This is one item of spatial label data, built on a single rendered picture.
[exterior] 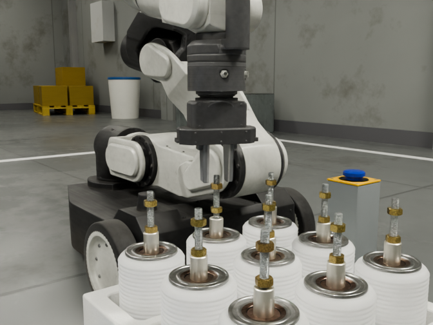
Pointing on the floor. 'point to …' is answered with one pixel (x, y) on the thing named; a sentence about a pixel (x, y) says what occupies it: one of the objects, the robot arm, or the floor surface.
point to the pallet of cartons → (65, 93)
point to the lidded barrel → (124, 97)
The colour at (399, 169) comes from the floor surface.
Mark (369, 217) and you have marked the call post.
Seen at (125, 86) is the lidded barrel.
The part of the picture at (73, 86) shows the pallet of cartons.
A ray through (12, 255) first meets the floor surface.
